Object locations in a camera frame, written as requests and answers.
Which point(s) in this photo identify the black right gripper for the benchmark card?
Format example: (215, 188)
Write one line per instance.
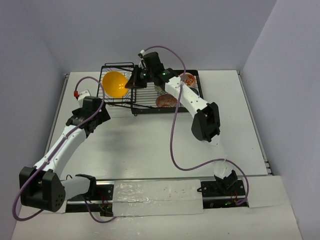
(134, 82)

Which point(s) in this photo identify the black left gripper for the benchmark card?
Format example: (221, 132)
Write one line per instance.
(100, 116)

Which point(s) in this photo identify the white orange flower bowl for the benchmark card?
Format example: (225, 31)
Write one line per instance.
(158, 89)

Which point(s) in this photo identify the yellow bowl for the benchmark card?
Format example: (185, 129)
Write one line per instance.
(113, 83)

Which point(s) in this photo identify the orange lattice pattern bowl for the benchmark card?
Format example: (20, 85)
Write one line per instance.
(166, 101)

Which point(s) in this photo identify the orange floral pattern bowl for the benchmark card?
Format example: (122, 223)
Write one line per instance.
(188, 79)

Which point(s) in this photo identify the blue pattern bowl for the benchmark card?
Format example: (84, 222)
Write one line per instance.
(195, 91)

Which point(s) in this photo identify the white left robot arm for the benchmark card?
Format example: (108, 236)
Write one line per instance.
(40, 185)

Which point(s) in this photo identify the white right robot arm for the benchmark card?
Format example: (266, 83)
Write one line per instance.
(205, 116)

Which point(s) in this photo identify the black wire dish rack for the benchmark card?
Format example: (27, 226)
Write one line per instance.
(140, 101)

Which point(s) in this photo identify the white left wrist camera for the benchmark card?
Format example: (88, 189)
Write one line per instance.
(80, 96)

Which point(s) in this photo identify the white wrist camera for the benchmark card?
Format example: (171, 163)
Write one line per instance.
(80, 96)
(141, 55)

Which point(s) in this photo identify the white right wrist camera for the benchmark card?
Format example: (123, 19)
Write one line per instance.
(141, 55)

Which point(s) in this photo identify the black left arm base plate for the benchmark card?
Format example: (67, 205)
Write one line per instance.
(100, 203)

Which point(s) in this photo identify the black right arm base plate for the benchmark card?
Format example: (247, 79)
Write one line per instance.
(214, 198)

